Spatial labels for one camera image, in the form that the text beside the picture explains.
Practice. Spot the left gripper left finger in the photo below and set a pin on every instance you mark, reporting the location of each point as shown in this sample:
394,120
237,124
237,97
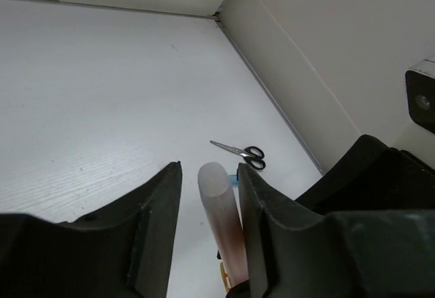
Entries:
123,249

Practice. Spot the orange highlighter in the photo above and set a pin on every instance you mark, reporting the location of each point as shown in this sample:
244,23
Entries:
217,196

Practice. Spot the blue correction tape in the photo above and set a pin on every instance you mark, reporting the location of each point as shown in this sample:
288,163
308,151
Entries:
234,180

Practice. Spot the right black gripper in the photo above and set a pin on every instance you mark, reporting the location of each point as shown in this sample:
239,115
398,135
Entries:
372,176

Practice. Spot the aluminium rail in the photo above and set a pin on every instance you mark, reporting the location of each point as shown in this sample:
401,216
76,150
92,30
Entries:
219,23

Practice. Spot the black handled scissors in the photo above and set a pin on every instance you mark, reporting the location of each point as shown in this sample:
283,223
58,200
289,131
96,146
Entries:
252,155

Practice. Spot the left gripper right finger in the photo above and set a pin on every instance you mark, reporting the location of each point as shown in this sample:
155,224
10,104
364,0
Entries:
294,252

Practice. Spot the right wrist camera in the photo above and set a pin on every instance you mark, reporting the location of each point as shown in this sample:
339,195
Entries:
420,91

